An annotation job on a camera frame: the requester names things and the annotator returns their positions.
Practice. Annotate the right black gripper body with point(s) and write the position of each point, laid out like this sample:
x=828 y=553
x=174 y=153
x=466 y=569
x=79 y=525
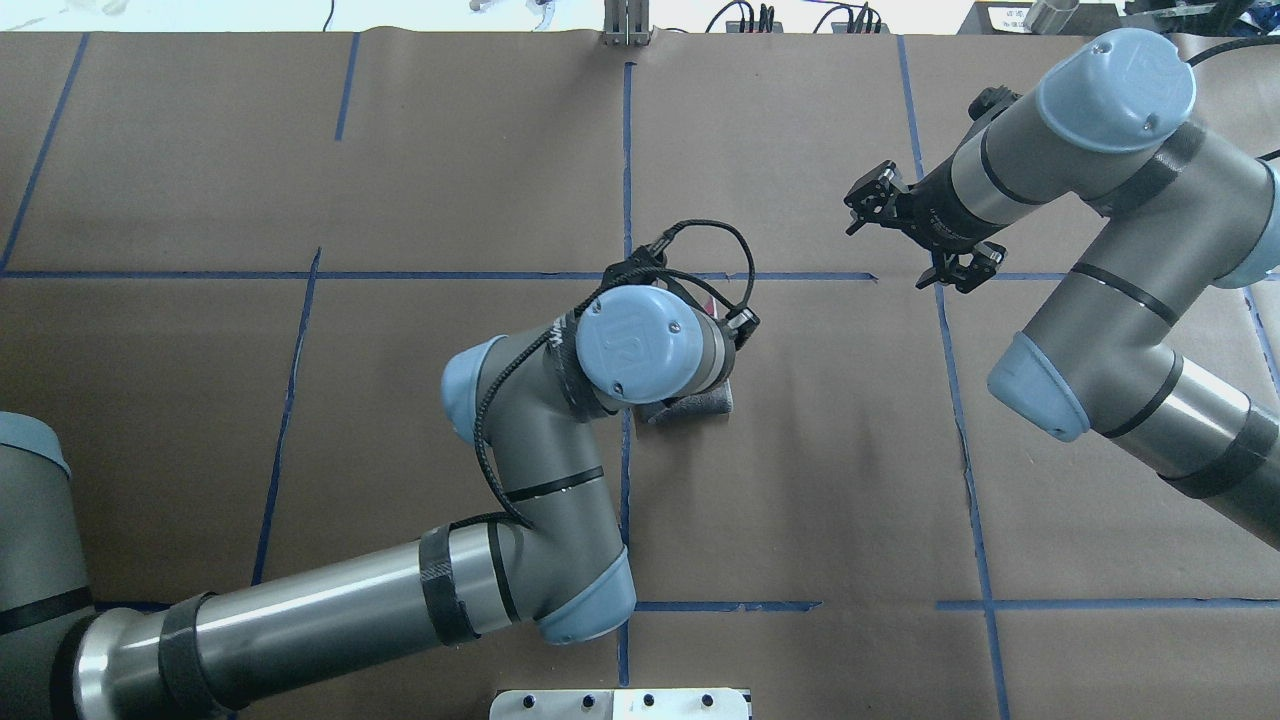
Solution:
x=931 y=219

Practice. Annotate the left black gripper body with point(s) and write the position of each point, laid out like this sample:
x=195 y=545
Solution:
x=729 y=352

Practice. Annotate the pink and grey towel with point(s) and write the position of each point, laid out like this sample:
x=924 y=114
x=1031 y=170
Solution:
x=716 y=401

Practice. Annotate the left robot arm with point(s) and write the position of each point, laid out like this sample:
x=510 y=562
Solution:
x=552 y=554

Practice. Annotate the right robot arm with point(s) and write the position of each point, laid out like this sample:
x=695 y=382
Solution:
x=1184 y=210

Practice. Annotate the aluminium frame post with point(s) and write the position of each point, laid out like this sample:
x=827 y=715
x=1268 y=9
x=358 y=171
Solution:
x=626 y=23

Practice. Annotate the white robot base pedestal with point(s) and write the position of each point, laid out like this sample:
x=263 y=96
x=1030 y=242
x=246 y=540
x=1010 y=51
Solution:
x=623 y=703

